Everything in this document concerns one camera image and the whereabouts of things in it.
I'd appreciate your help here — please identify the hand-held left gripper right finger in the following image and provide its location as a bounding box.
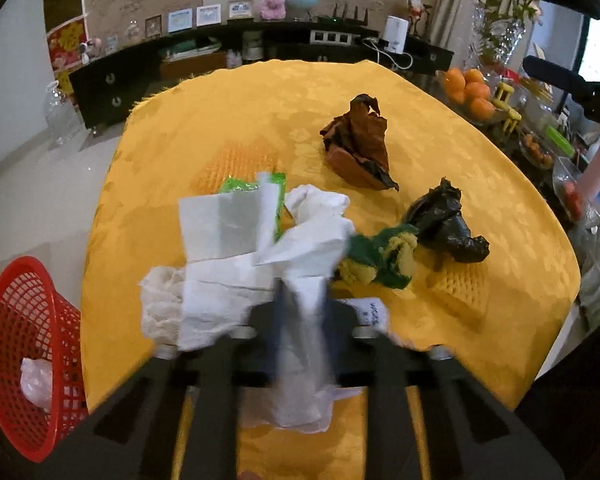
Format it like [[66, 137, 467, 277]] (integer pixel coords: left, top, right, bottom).
[[322, 280, 566, 480]]

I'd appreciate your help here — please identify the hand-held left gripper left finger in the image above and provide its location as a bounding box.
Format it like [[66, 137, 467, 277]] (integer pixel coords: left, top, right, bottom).
[[32, 277, 291, 480]]

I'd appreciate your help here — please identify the white paper towel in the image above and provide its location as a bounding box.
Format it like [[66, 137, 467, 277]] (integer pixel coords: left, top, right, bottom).
[[177, 172, 357, 435]]

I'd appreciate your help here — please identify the green yellow scrub cloth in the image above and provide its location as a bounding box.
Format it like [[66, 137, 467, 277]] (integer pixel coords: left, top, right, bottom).
[[335, 224, 421, 291]]

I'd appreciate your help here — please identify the yellow mesh bag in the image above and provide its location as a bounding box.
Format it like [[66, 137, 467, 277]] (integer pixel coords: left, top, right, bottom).
[[431, 259, 487, 322], [200, 141, 282, 196]]

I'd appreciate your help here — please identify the red plastic basket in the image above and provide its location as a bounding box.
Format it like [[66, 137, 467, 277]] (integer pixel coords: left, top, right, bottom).
[[0, 255, 90, 464]]

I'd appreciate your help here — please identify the yellow toy chair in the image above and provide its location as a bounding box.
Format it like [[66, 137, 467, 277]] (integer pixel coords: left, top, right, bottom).
[[494, 79, 524, 137]]

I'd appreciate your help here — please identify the crystal vase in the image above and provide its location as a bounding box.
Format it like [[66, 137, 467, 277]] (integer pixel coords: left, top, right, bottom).
[[467, 2, 526, 69]]

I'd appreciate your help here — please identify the glass fruit bowl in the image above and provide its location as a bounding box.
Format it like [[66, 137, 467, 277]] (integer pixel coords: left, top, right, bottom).
[[434, 68, 512, 127]]

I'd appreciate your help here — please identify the beige curtain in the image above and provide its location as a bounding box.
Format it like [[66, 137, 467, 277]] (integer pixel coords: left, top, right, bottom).
[[427, 0, 486, 52]]

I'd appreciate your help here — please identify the red white figurine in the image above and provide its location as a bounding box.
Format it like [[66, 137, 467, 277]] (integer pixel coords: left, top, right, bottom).
[[407, 0, 432, 37]]

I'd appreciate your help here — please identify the white textured cloth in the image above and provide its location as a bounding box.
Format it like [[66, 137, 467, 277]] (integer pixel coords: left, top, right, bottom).
[[139, 265, 193, 352]]

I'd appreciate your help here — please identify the crumpled white tissue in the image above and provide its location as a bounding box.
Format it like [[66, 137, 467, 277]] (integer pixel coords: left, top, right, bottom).
[[284, 184, 353, 231]]

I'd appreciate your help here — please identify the white upright device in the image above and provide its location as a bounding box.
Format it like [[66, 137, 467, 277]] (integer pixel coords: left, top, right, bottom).
[[383, 15, 410, 54]]

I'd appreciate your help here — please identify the green snack packet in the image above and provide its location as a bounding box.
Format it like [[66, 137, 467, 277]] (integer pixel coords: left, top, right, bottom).
[[218, 172, 287, 241]]

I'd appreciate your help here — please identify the black plastic bag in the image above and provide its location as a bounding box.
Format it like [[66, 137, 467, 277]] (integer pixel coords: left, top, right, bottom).
[[401, 177, 491, 264]]

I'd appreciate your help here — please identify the black router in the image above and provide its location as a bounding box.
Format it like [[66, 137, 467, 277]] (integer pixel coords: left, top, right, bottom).
[[317, 3, 371, 25]]

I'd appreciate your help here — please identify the white power strip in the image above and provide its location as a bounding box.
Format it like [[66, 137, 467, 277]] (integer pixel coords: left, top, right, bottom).
[[309, 29, 364, 45]]

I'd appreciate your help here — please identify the brown crumpled paper bag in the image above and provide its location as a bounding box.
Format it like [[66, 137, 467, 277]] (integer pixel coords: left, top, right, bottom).
[[319, 93, 400, 192]]

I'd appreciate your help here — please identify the yellow tablecloth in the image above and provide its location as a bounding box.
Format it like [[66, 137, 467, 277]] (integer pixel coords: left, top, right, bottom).
[[80, 57, 582, 480]]

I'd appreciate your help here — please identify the white plastic bag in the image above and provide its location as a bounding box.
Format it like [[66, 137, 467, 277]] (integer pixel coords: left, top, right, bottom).
[[19, 357, 57, 409]]

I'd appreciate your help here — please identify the pink plush toy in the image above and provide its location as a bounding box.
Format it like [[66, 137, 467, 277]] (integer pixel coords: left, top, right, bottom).
[[253, 0, 287, 20]]

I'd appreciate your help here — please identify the black TV cabinet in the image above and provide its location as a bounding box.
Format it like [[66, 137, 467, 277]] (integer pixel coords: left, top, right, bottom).
[[68, 18, 455, 130]]

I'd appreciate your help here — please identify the clear plastic water bottle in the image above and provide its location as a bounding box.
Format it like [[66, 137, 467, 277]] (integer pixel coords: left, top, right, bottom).
[[42, 79, 84, 148]]

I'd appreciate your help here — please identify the white cable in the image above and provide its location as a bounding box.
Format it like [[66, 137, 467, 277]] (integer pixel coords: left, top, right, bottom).
[[364, 37, 414, 71]]

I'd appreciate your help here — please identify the red wall poster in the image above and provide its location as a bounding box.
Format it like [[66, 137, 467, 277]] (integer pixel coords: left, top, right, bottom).
[[46, 13, 89, 97]]

